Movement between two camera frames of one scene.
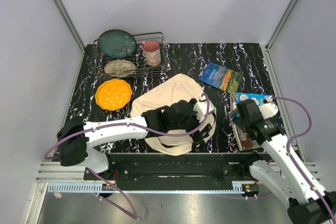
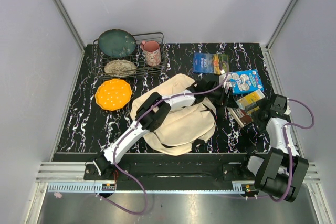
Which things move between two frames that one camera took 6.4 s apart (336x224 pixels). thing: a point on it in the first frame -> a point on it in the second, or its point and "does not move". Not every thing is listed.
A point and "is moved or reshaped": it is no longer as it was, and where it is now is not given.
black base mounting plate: x=177 y=171 does not move
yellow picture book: x=244 y=142 -> x=249 y=103
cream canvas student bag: x=178 y=88 does not move
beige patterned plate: x=120 y=67 does not move
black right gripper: x=231 y=114 -> x=262 y=105
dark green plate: x=116 y=43 does not move
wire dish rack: x=121 y=55 does not move
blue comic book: x=237 y=97 -> x=245 y=81
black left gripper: x=203 y=133 -> x=225 y=100
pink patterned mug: x=151 y=50 does not move
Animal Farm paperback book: x=220 y=78 is moved or reshaped
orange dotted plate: x=113 y=94 does not move
